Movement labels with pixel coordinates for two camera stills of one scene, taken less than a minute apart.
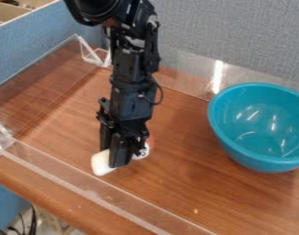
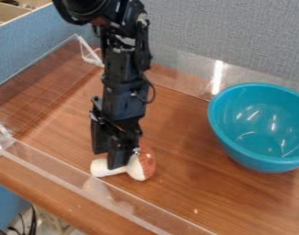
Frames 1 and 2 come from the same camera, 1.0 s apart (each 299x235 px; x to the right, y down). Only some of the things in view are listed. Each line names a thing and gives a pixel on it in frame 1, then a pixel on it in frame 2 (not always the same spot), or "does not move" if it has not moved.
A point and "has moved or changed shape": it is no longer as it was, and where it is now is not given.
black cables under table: x=32 y=231 does not move
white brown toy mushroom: x=100 y=160 has moved or changed shape
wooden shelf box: x=7 y=10 does not move
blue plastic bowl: x=260 y=118 does not move
